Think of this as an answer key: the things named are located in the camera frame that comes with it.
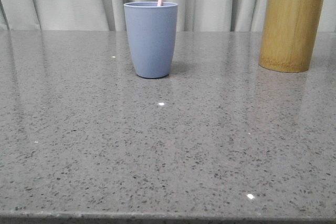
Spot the blue plastic cup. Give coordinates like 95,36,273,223
124,2,178,79

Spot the bamboo cylinder cup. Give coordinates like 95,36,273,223
259,0,323,73

